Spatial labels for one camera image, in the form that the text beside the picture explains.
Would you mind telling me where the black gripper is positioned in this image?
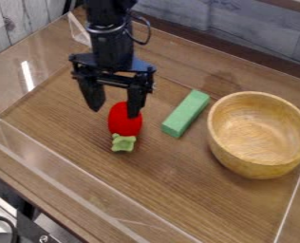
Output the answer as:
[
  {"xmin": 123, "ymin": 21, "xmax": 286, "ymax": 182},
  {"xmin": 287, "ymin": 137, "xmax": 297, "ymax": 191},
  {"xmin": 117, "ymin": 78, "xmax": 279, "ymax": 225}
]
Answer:
[{"xmin": 68, "ymin": 26, "xmax": 156, "ymax": 119}]

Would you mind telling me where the red felt strawberry toy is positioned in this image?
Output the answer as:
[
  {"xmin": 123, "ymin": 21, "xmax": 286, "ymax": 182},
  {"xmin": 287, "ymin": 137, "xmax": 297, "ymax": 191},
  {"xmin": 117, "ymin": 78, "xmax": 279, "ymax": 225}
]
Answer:
[{"xmin": 108, "ymin": 102, "xmax": 142, "ymax": 152}]

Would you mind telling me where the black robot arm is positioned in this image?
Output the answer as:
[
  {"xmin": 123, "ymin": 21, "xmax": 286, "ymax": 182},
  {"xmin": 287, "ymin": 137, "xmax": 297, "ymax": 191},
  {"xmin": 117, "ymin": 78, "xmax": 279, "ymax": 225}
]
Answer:
[{"xmin": 68, "ymin": 0, "xmax": 156, "ymax": 119}]

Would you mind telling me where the green rectangular block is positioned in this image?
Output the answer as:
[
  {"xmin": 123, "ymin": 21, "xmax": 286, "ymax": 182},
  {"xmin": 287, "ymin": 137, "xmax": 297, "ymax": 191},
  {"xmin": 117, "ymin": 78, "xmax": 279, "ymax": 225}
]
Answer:
[{"xmin": 162, "ymin": 90, "xmax": 210, "ymax": 138}]

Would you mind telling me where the light wooden bowl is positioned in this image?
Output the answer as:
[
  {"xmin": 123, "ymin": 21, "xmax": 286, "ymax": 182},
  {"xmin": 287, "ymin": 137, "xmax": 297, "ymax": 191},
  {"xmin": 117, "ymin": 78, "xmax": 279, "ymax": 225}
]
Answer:
[{"xmin": 207, "ymin": 91, "xmax": 300, "ymax": 179}]

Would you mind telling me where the black equipment bottom left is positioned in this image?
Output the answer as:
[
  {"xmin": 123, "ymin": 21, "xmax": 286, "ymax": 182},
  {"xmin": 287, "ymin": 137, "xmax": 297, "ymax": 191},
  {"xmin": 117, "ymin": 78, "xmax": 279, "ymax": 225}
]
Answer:
[{"xmin": 0, "ymin": 210, "xmax": 61, "ymax": 243}]

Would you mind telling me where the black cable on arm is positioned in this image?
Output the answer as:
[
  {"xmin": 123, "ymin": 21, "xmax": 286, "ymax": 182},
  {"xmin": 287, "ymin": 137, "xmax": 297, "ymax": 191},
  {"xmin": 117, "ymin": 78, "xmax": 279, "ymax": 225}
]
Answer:
[{"xmin": 123, "ymin": 10, "xmax": 152, "ymax": 46}]

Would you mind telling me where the clear acrylic tray enclosure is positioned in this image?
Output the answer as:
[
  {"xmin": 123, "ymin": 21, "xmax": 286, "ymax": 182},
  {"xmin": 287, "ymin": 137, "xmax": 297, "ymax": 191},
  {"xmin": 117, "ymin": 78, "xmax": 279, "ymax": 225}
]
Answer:
[{"xmin": 0, "ymin": 12, "xmax": 300, "ymax": 243}]

